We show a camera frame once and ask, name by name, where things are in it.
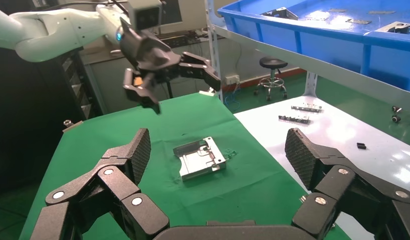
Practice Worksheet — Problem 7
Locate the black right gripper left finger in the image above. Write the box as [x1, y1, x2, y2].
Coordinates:
[29, 128, 171, 240]

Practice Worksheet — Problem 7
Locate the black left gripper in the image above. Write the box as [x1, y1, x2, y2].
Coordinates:
[118, 18, 222, 115]

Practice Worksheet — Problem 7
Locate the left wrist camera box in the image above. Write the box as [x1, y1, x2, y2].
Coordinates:
[127, 0, 164, 31]

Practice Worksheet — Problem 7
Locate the blue plastic bin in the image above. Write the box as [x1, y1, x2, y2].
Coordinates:
[218, 0, 410, 94]

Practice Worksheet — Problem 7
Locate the machined aluminium plate part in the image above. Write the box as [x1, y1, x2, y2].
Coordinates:
[373, 20, 410, 35]
[261, 6, 300, 21]
[172, 136, 228, 182]

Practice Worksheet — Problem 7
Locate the dark computer monitor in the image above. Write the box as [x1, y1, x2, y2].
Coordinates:
[158, 0, 184, 26]

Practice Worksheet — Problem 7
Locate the grey segmented metal bar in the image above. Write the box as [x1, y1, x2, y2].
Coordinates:
[291, 103, 324, 114]
[278, 114, 312, 125]

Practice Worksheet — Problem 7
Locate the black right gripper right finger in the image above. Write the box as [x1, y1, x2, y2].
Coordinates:
[285, 128, 410, 240]

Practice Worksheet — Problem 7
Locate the black round swivel stool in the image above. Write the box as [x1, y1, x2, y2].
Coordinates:
[252, 56, 289, 102]

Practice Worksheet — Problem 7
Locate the black drawer cabinet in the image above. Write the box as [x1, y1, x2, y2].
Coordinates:
[55, 49, 104, 120]

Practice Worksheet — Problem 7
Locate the green table cloth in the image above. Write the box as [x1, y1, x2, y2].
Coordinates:
[18, 92, 353, 240]

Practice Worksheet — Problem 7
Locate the black computer keyboard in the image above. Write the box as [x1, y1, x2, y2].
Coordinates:
[161, 31, 209, 47]

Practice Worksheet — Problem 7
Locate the white wall socket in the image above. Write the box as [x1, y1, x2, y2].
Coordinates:
[224, 74, 241, 86]

